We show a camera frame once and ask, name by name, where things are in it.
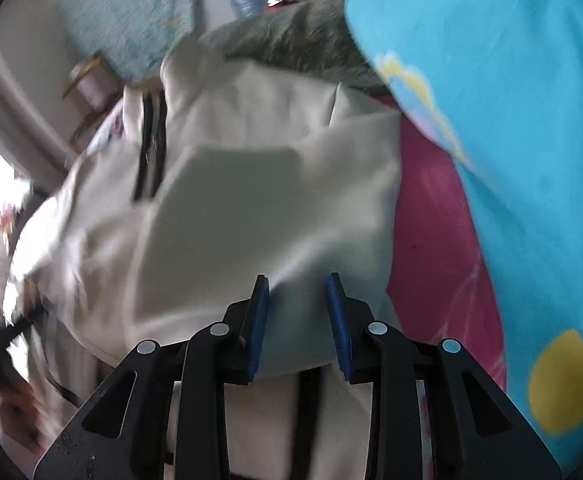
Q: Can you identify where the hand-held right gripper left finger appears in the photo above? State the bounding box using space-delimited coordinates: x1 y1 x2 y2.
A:
34 274 271 480

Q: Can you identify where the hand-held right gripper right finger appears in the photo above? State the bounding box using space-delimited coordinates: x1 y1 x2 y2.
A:
325 272 565 480

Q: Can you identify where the beige zip jacket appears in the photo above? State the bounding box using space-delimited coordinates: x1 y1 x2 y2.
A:
1 45 405 480

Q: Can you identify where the patterned bedsheet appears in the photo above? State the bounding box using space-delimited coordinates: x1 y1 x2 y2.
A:
0 105 127 271

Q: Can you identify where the pink flower blanket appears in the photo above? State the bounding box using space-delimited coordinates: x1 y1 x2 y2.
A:
386 92 509 396

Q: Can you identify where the pale box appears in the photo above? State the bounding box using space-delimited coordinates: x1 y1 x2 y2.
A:
78 62 117 106

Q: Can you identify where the wooden chair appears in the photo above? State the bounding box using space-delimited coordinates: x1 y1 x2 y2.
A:
61 52 122 151

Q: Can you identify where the grey leaf-print pillow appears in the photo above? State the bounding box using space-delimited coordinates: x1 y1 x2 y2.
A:
198 0 387 93

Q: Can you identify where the turquoise floral cloth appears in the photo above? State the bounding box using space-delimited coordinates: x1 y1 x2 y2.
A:
58 0 217 81

